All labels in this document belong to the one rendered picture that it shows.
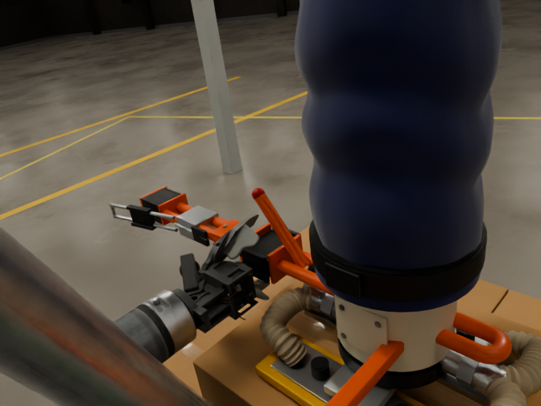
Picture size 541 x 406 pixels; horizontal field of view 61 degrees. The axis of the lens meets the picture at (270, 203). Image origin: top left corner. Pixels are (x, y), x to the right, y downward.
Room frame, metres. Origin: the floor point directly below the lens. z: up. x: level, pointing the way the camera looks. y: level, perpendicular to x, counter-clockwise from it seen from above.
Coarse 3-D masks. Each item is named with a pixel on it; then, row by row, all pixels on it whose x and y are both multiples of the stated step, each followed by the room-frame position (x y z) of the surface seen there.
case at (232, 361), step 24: (288, 288) 0.77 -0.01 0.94; (264, 312) 0.70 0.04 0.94; (480, 312) 0.62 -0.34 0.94; (240, 336) 0.65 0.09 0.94; (312, 336) 0.62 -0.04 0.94; (336, 336) 0.61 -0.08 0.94; (216, 360) 0.60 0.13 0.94; (240, 360) 0.59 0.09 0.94; (216, 384) 0.56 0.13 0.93; (240, 384) 0.54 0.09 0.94; (264, 384) 0.53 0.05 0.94; (432, 384) 0.48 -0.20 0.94
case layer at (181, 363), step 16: (304, 240) 1.58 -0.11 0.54; (272, 288) 1.30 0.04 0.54; (480, 288) 1.14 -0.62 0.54; (496, 288) 1.13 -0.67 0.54; (256, 304) 1.23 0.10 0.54; (480, 304) 1.07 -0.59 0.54; (496, 304) 1.06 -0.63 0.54; (512, 304) 1.05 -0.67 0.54; (528, 304) 1.04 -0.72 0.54; (224, 320) 1.17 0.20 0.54; (240, 320) 1.16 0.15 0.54; (512, 320) 0.99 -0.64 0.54; (528, 320) 0.98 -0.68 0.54; (208, 336) 1.11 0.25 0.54; (224, 336) 1.10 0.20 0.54; (192, 352) 1.05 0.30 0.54; (176, 368) 0.99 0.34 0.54; (192, 368) 0.99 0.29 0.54; (192, 384) 0.93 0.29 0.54
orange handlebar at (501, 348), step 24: (216, 240) 0.77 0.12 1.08; (288, 264) 0.64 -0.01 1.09; (456, 312) 0.48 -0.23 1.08; (456, 336) 0.43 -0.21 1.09; (480, 336) 0.44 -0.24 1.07; (504, 336) 0.42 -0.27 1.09; (384, 360) 0.41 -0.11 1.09; (480, 360) 0.40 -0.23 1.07; (504, 360) 0.40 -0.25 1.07; (360, 384) 0.38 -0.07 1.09
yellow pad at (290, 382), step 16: (272, 352) 0.57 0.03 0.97; (320, 352) 0.56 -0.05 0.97; (256, 368) 0.55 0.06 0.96; (272, 368) 0.54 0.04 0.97; (288, 368) 0.53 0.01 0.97; (304, 368) 0.52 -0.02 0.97; (320, 368) 0.50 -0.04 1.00; (336, 368) 0.52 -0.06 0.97; (272, 384) 0.52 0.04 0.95; (288, 384) 0.50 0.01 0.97; (304, 384) 0.49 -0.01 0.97; (320, 384) 0.49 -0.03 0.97; (304, 400) 0.47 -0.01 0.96; (320, 400) 0.46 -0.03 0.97; (400, 400) 0.44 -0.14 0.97
